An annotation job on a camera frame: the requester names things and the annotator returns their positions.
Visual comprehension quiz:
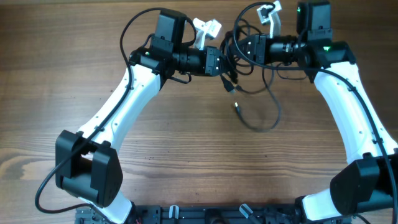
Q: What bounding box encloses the thick black cable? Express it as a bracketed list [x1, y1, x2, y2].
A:
[219, 18, 274, 94]

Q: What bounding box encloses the thin black USB cable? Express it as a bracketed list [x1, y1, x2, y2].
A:
[233, 67, 282, 133]

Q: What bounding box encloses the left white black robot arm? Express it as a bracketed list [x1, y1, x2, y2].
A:
[55, 8, 228, 223]

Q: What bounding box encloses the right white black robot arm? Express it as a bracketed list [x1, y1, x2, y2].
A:
[231, 1, 397, 223]

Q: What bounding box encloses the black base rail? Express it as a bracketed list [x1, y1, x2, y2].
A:
[74, 203, 352, 224]

